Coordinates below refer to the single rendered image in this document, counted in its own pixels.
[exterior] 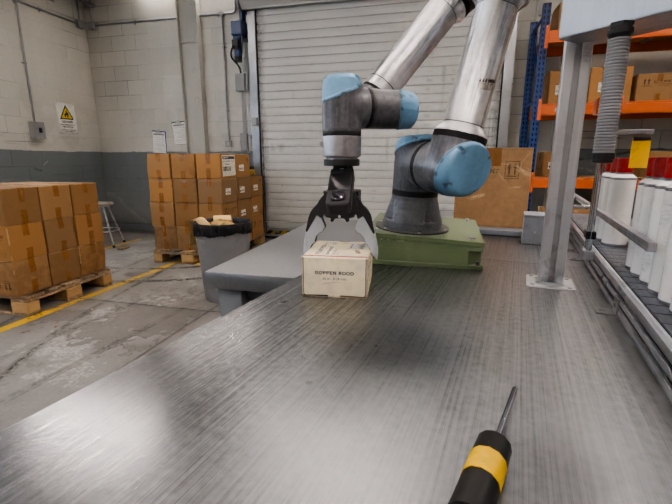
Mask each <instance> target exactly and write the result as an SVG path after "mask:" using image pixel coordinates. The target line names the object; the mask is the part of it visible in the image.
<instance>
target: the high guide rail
mask: <svg viewBox="0 0 672 504"><path fill-rule="evenodd" d="M574 196H576V200H577V201H578V202H579V203H581V204H582V205H589V210H590V203H591V202H589V201H587V200H586V199H584V198H582V197H581V196H579V195H578V194H576V193H575V194H574ZM596 215H597V216H598V217H600V218H601V219H603V220H604V221H605V222H607V223H608V224H609V225H611V226H612V227H614V228H615V229H616V230H618V231H619V232H620V233H622V234H623V235H624V236H626V237H627V238H629V239H630V240H631V241H633V242H634V243H635V244H637V245H638V246H640V247H641V248H642V249H644V250H645V251H646V252H656V251H657V246H658V243H656V242H654V241H653V240H651V239H650V238H648V237H646V236H645V235H643V234H641V233H640V232H638V231H636V230H635V229H633V228H632V227H630V226H628V225H627V224H625V223H623V222H622V221H620V220H618V219H617V218H615V217H614V216H612V215H610V214H609V213H607V212H605V211H604V210H602V209H600V208H599V207H597V214H596Z"/></svg>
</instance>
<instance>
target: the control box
mask: <svg viewBox="0 0 672 504"><path fill-rule="evenodd" d="M620 20H635V23H634V25H633V27H634V33H633V34H632V36H637V35H641V34H646V33H650V32H654V31H659V30H663V29H668V28H672V0H563V3H562V12H561V21H560V30H559V39H560V40H564V41H568V42H572V43H576V44H583V42H592V41H594V45H597V44H601V43H606V42H607V41H608V40H609V39H608V38H607V32H608V31H609V25H610V24H611V23H612V22H616V21H620ZM632 36H631V37H632Z"/></svg>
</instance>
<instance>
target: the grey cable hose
mask: <svg viewBox="0 0 672 504"><path fill-rule="evenodd" d="M634 23H635V20H620V21H616V22H612V23H611V24H610V25H609V31H608V32H607V38H608V39H609V40H608V41H607V43H608V44H607V46H608V47H607V48H606V49H607V50H606V55H605V56H606V57H605V59H606V60H605V64H604V66H605V67H604V69H605V70H603V72H604V73H603V80H602V82H603V83H602V85H603V86H601V88H602V89H601V93H600V94H601V96H600V98H601V99H600V100H599V101H601V102H599V104H600V105H599V107H600V108H598V110H599V111H598V113H599V114H598V115H597V116H598V118H597V120H598V121H597V123H598V124H596V126H597V127H596V129H597V130H595V132H596V133H595V135H596V136H594V138H596V139H594V141H595V142H594V144H595V145H593V147H594V148H593V150H594V151H592V153H591V156H590V159H591V163H613V162H614V159H615V157H616V153H615V151H614V150H615V148H614V147H615V146H616V145H615V144H616V142H615V141H616V140H617V139H616V137H617V135H616V134H618V132H617V131H618V129H617V128H618V127H619V126H617V125H619V123H618V122H619V121H620V120H618V119H619V118H620V117H619V116H620V113H619V112H621V110H620V109H621V108H622V107H620V106H622V104H621V103H622V99H623V97H622V96H623V94H622V93H624V91H623V90H624V86H625V84H624V83H625V81H624V80H626V78H625V77H626V73H627V71H626V70H627V66H628V64H627V63H628V61H627V60H628V59H629V58H628V57H629V53H630V51H629V50H630V46H631V44H630V43H631V39H632V37H631V36H632V34H633V33H634V27H633V25H634Z"/></svg>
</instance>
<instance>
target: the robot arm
mask: <svg viewBox="0 0 672 504"><path fill-rule="evenodd" d="M529 2H530V0H430V1H429V3H428V4H427V5H426V6H425V8H424V9H423V10H422V11H421V13H420V14H419V15H418V16H417V17H416V19H415V20H414V21H413V22H412V24H411V25H410V26H409V27H408V29H407V30H406V31H405V32H404V34H403V35H402V36H401V37H400V39H399V40H398V41H397V42H396V44H395V45H394V46H393V47H392V49H391V50H390V51H389V52H388V53H387V55H386V56H385V57H384V58H383V60H382V61H381V62H380V63H379V65H378V66H377V67H376V68H375V70H374V71H373V72H372V73H371V75H370V76H369V77H368V78H367V80H366V81H365V82H364V83H363V84H362V81H361V77H360V76H359V75H357V74H353V73H334V74H330V75H328V76H326V77H325V78H324V80H323V87H322V100H321V103H322V132H323V142H320V146H321V147H323V157H326V159H324V166H333V169H331V172H330V178H329V183H328V189H327V190H325V191H323V194H324V195H323V196H322V197H321V198H320V200H319V202H318V204H317V205H316V206H315V207H314V208H313V209H312V210H311V212H310V214H309V217H308V222H307V227H306V233H305V238H304V245H303V252H304V254H305V253H306V252H307V251H308V250H309V249H310V248H311V247H312V245H313V243H314V242H315V241H316V240H317V235H318V234H319V233H321V232H322V231H323V230H324V229H325V227H326V223H325V221H324V218H325V216H326V217H328V218H331V222H333V221H334V220H335V219H345V221H346V222H349V218H354V217H355V215H357V218H358V220H357V222H356V225H355V229H356V231H357V232H358V233H359V234H360V235H362V236H363V238H364V242H365V244H366V245H367V246H368V247H369V250H370V254H371V255H372V256H373V257H374V259H375V260H377V259H378V244H377V239H376V234H375V231H374V226H373V221H372V216H371V213H370V211H369V210H368V208H367V207H365V206H364V205H363V203H362V202H361V189H354V182H355V176H354V169H353V166H360V159H358V157H360V156H361V129H396V130H399V129H409V128H411V127H412V126H413V125H414V124H415V122H416V120H417V118H418V114H419V101H418V98H417V96H416V95H415V93H413V92H411V91H404V90H402V88H403V87H404V85H405V84H406V83H407V82H408V80H409V79H410V78H411V77H412V75H413V74H414V73H415V72H416V71H417V69H418V68H419V67H420V66H421V64H422V63H423V62H424V61H425V59H426V58H427V57H428V56H429V54H430V53H431V52H432V51H433V49H434V48H435V47H436V46H437V45H438V43H439V42H440V41H441V40H442V38H443V37H444V36H445V35H446V33H447V32H448V31H449V30H450V28H451V27H452V26H453V25H454V24H457V23H460V22H462V21H463V19H464V18H465V17H466V16H467V15H468V14H469V13H470V12H471V11H472V10H473V9H475V10H474V14H473V17H472V21H471V25H470V28H469V32H468V35H467V39H466V42H465V46H464V50H463V53H462V57H461V60H460V64H459V68H458V71H457V75H456V78H455V82H454V86H453V89H452V93H451V96H450V100H449V103H448V107H447V111H446V114H445V118H444V121H443V122H442V123H441V124H439V125H438V126H436V127H435V128H434V131H433V134H418V135H407V136H403V137H400V138H399V139H398V140H397V142H396V148H395V151H394V155H395V159H394V173H393V186H392V197H391V200H390V202H389V205H388V207H387V210H386V212H385V215H384V218H383V225H384V226H386V227H388V228H391V229H395V230H400V231H408V232H434V231H438V230H441V228H442V219H441V214H440V209H439V205H438V193H439V194H442V195H444V196H448V197H465V196H469V195H471V194H473V193H474V192H475V191H477V190H479V189H480V188H481V187H482V186H483V184H484V183H485V182H486V180H487V178H488V176H489V173H490V170H491V159H490V158H489V156H490V153H489V151H488V150H487V148H486V144H487V141H488V138H487V136H486V135H485V133H484V130H483V128H484V125H485V122H486V118H487V115H488V112H489V108H490V105H491V102H492V98H493V95H494V92H495V88H496V85H497V81H498V78H499V75H500V71H501V68H502V65H503V61H504V58H505V55H506V51H507V48H508V45H509V41H510V38H511V34H512V31H513V28H514V24H515V21H516V18H517V14H518V12H519V11H520V10H522V9H523V8H525V7H526V6H527V5H528V4H529ZM324 215H325V216H324Z"/></svg>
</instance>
